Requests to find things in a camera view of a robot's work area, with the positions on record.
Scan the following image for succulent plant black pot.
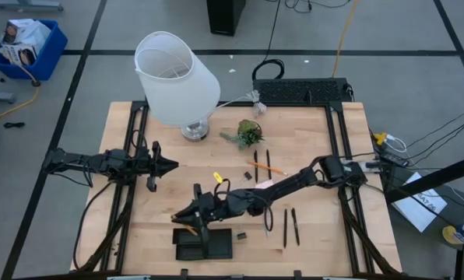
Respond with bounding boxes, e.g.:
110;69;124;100
219;119;265;151

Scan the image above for blue plastic bin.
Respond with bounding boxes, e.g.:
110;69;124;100
0;19;69;82

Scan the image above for black mesh desk organizer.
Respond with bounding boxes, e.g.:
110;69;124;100
172;227;234;261

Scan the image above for black diagonal beam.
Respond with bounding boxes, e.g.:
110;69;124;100
385;151;464;204

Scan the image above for orange pencil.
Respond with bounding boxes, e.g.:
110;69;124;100
248;160;289;177
171;213;199;236

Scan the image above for black tower case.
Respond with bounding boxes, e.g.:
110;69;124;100
206;0;248;37

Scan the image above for white lamp cord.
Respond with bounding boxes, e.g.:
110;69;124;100
212;89;269;118

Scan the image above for white table lamp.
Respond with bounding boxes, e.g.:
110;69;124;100
133;30;222;142

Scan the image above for white charger cable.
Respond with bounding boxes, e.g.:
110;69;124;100
385;134;408;153

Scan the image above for white printed packages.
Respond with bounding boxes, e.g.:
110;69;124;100
0;18;52;67

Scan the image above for yellow extension cable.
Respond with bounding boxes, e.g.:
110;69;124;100
331;0;360;79
0;33;41;124

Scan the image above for black keyboard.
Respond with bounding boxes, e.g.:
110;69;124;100
252;77;353;105

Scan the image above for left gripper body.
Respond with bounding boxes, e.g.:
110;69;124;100
138;140;167;192

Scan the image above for black power adapter box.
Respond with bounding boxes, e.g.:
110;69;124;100
375;149;410;168

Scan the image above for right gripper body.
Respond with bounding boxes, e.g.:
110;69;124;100
194;183;227;234

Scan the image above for black aluminium table frame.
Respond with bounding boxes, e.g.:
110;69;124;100
70;100;403;275

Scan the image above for black coiled floor cable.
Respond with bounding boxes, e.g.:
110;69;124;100
251;0;286;82

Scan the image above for white paper sheet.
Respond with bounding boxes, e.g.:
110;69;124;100
391;172;448;233

